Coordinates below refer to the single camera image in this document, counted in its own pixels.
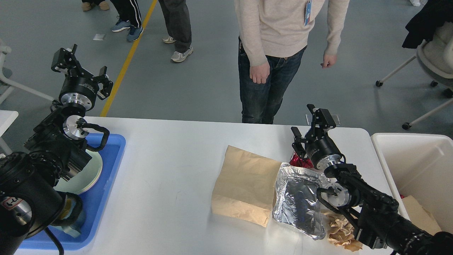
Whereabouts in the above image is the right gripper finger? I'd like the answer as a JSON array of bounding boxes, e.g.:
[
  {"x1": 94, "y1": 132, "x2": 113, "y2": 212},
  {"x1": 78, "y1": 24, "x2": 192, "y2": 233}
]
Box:
[
  {"x1": 307, "y1": 104, "x2": 336, "y2": 137},
  {"x1": 291, "y1": 126, "x2": 306, "y2": 159}
]

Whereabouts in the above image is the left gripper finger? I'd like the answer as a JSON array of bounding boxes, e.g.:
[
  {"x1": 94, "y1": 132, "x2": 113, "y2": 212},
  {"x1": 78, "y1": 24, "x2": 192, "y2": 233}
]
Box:
[
  {"x1": 93, "y1": 66, "x2": 114, "y2": 100},
  {"x1": 51, "y1": 44, "x2": 80, "y2": 77}
]

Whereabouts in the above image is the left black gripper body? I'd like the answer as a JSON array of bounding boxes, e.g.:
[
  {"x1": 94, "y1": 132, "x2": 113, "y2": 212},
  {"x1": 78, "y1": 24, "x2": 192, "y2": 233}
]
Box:
[{"x1": 58, "y1": 70, "x2": 100, "y2": 111}]

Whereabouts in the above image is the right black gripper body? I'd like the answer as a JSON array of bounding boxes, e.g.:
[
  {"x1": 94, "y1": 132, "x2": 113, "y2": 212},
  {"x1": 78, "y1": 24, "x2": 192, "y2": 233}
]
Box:
[{"x1": 305, "y1": 135, "x2": 343, "y2": 170}]

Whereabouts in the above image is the light green plate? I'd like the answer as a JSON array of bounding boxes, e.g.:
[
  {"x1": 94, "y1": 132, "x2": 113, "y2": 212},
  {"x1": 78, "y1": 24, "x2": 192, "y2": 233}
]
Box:
[{"x1": 54, "y1": 150, "x2": 103, "y2": 195}]

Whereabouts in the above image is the dark teal mug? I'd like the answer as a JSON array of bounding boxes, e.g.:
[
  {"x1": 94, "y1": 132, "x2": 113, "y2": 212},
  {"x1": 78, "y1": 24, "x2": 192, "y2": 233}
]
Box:
[{"x1": 51, "y1": 192, "x2": 86, "y2": 238}]

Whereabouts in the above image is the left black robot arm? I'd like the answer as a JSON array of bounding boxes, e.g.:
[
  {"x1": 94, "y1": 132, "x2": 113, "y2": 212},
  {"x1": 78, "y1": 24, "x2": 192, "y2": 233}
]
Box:
[{"x1": 0, "y1": 45, "x2": 113, "y2": 255}]

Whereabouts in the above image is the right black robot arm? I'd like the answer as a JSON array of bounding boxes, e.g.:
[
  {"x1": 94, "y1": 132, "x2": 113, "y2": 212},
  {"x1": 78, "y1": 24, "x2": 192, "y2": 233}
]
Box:
[{"x1": 291, "y1": 104, "x2": 453, "y2": 255}]

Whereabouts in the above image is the silver foil bag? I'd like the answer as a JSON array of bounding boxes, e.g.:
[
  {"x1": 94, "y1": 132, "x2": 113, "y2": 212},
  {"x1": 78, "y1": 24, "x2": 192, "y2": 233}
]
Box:
[{"x1": 272, "y1": 162, "x2": 330, "y2": 240}]

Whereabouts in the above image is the white chair base left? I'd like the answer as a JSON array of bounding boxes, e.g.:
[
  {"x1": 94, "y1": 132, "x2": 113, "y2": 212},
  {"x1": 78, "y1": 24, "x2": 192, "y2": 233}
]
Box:
[{"x1": 0, "y1": 39, "x2": 55, "y2": 105}]

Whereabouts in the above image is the person in striped trackpants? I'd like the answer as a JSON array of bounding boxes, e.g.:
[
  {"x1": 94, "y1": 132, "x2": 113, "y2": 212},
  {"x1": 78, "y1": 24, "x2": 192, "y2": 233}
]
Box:
[{"x1": 111, "y1": 0, "x2": 143, "y2": 42}]

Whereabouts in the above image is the brown paper bag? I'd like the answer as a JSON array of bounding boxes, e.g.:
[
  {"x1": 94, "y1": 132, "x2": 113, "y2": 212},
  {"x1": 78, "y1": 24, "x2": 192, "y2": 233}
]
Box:
[{"x1": 211, "y1": 146, "x2": 281, "y2": 227}]

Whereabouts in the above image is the crumpled brown paper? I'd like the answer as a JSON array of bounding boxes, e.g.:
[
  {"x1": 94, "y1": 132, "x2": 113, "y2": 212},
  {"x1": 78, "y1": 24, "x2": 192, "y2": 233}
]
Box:
[{"x1": 323, "y1": 211, "x2": 363, "y2": 252}]

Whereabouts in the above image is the person in grey trousers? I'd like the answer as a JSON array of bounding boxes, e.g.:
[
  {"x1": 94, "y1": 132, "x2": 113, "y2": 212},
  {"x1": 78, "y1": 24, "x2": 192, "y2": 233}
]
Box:
[{"x1": 159, "y1": 0, "x2": 194, "y2": 63}]

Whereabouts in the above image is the person in beige sweater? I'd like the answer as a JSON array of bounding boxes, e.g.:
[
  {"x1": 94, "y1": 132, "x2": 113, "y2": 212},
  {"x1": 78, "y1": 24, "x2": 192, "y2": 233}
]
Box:
[{"x1": 234, "y1": 0, "x2": 351, "y2": 124}]

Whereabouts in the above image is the white plastic bin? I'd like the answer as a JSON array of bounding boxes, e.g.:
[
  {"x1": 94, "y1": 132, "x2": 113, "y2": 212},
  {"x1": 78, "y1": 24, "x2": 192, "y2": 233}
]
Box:
[{"x1": 371, "y1": 133, "x2": 453, "y2": 233}]

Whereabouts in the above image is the blue id badge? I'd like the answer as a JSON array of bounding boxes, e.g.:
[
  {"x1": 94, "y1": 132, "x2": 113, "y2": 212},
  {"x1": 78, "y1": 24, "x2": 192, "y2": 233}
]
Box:
[{"x1": 304, "y1": 0, "x2": 312, "y2": 26}]

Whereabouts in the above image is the blue plastic tray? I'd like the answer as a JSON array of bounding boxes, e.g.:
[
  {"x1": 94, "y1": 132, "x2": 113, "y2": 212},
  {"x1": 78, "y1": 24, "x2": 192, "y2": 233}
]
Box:
[{"x1": 18, "y1": 133, "x2": 126, "y2": 250}]

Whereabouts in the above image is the white office chair right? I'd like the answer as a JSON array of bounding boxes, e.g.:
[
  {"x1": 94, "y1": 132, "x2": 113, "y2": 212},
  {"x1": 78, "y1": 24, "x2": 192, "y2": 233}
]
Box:
[{"x1": 375, "y1": 22, "x2": 453, "y2": 130}]

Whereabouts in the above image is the black jacket on chair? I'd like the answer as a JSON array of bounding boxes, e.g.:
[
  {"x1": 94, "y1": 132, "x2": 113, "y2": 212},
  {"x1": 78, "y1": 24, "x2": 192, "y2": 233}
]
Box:
[{"x1": 402, "y1": 0, "x2": 453, "y2": 49}]

